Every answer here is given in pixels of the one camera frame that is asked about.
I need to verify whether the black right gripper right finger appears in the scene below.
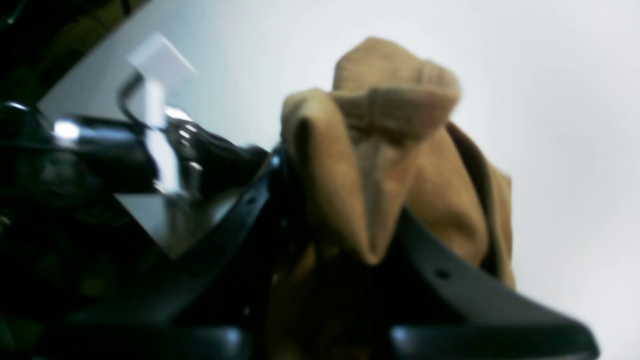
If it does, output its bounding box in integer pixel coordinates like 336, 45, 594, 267
380, 209, 601, 360

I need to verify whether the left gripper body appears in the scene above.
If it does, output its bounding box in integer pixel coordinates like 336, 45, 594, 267
145, 107, 270, 199

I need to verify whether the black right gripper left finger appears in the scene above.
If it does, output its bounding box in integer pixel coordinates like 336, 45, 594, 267
50, 145, 295, 360

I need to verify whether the brown t-shirt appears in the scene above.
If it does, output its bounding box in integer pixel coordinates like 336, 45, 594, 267
265, 38, 515, 360

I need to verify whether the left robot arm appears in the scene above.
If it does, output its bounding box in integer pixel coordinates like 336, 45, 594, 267
1, 102, 279, 297

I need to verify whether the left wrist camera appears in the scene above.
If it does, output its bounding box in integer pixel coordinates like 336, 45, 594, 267
126, 32, 197, 89

